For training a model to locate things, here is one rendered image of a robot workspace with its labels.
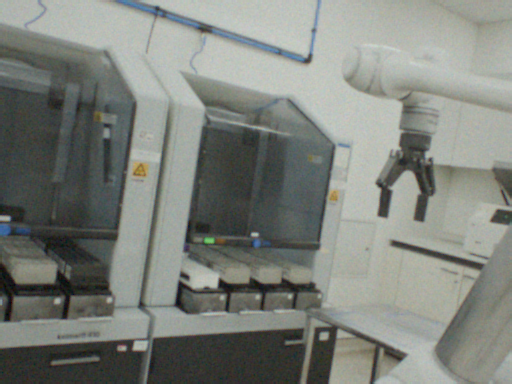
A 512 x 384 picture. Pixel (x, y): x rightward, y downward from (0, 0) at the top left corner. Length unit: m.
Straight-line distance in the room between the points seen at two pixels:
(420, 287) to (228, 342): 2.34
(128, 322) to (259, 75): 1.98
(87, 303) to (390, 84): 1.06
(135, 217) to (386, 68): 0.95
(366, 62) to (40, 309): 1.10
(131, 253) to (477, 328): 1.16
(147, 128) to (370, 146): 2.47
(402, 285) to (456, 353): 3.21
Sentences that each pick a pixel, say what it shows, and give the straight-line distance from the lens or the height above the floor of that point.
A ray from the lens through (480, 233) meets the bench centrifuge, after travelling 3.82.
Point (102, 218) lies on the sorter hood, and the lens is 1.71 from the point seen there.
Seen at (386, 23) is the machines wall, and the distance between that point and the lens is 4.08.
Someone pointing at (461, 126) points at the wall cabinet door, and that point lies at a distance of 4.35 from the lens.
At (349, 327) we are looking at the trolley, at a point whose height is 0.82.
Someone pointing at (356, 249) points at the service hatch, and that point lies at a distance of 4.01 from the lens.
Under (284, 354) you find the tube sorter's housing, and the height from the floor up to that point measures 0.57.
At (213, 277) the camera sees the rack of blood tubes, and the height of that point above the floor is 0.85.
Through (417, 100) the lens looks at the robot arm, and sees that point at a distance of 1.32.
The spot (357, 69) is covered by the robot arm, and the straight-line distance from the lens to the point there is 1.20.
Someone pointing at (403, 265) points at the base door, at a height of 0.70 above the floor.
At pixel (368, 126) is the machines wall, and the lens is 3.94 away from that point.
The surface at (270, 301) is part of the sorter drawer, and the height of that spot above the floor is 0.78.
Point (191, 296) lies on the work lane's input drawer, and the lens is 1.83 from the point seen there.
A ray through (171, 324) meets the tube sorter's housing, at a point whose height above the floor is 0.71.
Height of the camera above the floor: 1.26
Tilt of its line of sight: 3 degrees down
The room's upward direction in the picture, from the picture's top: 9 degrees clockwise
